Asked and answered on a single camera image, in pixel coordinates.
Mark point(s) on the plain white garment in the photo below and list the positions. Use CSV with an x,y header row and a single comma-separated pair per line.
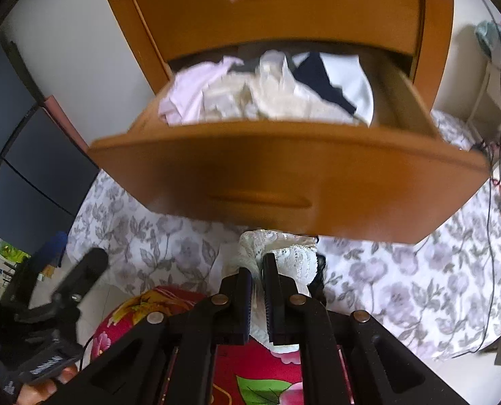
x,y
356,88

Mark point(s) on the cream lace underwear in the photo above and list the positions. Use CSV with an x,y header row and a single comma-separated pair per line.
x,y
267,97

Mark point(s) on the dark grey underwear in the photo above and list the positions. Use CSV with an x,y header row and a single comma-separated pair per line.
x,y
239,64

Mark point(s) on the grey floral bedsheet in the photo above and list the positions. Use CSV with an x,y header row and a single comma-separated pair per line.
x,y
402,287

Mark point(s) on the dark blue cabinet panel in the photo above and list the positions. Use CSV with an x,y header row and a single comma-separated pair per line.
x,y
22,164

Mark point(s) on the white cutout organizer rack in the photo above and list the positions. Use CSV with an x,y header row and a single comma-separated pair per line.
x,y
499,105

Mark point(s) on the white lace underwear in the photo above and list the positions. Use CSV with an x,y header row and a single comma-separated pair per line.
x,y
292,257

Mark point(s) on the navy blue underwear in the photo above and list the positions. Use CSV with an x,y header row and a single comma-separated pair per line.
x,y
318,80

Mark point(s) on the wooden nightstand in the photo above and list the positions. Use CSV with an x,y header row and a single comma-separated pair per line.
x,y
436,29

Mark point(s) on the pink board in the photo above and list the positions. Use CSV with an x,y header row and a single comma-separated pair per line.
x,y
62,118

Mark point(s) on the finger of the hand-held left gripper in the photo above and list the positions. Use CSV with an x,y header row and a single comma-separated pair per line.
x,y
49,249
87,263

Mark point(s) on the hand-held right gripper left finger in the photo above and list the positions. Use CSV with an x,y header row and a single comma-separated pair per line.
x,y
246,308

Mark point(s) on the light pink underwear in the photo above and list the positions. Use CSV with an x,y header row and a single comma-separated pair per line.
x,y
187,93

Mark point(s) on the wooden nightstand drawer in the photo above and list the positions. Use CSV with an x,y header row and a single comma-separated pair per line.
x,y
275,168
275,21

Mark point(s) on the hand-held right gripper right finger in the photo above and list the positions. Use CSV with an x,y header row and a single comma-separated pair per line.
x,y
269,303

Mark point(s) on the person's left hand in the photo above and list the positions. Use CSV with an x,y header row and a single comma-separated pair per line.
x,y
37,394

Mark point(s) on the teal plastic bag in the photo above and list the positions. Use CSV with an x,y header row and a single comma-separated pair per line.
x,y
489,38

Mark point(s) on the green printed packet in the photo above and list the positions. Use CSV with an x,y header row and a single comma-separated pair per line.
x,y
11,249

